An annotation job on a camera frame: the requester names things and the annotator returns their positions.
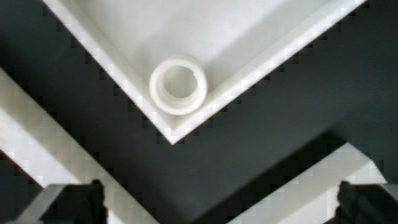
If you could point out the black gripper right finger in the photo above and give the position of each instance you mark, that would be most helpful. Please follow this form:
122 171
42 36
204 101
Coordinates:
366 204

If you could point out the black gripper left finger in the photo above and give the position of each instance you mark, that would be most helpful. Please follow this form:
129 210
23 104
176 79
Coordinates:
67 204

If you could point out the white square tabletop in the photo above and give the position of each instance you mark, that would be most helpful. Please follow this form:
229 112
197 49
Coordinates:
188 49

